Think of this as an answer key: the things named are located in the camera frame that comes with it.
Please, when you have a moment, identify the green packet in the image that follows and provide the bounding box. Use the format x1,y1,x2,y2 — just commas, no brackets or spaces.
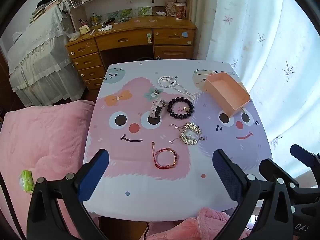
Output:
18,170,35,194

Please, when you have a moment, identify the pink fluffy blanket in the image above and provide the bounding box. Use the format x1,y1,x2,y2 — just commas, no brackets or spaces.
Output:
0,100,100,240

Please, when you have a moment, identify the bed with white lace cover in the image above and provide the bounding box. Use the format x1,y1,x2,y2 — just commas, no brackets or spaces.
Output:
6,5,87,107

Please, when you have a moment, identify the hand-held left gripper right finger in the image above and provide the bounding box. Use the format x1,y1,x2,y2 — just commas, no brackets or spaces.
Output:
212,149,294,240

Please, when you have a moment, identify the cream patterned pouch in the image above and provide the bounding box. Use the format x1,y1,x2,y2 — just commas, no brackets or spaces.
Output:
165,1,177,17

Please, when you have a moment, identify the glass jar with pens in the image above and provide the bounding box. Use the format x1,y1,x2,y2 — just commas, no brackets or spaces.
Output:
90,12,101,26

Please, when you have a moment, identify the pink quilted cloth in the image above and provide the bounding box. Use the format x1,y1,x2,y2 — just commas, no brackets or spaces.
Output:
146,207,250,240

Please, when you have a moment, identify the red patterned paper cup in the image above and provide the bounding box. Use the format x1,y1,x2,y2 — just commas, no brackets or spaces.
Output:
175,3,187,21

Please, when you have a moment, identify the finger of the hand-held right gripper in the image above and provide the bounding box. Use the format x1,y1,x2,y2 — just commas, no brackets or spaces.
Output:
290,144,320,168
259,159,299,193

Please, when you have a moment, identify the red cord bead bracelet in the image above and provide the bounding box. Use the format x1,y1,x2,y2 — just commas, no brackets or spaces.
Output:
151,141,179,169

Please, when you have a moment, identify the dark bead bracelet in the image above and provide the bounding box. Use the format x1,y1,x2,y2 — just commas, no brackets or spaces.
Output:
167,97,194,119

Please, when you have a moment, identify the small oval pearl necklace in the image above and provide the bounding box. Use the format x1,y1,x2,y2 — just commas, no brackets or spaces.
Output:
165,79,200,101

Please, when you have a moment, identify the wooden desk with drawers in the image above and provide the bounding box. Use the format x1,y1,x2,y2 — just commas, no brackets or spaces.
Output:
65,19,197,90

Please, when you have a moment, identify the stack of books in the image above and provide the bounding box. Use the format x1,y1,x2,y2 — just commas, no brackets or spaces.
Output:
29,0,63,23

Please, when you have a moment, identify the white leaf print curtain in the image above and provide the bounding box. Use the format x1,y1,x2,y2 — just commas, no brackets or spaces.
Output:
194,0,320,188

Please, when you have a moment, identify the large round pearl necklace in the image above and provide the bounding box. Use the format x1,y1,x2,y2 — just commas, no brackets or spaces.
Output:
158,76,178,89

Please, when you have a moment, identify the pink cardboard box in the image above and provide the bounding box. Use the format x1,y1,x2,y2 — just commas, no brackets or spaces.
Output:
204,72,251,118

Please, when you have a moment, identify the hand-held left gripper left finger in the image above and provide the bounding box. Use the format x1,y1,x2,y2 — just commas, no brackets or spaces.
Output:
26,149,110,240

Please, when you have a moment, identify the gold leaf hoop earring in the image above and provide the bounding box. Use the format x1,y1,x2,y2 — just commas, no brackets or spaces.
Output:
184,122,202,136
180,130,201,146

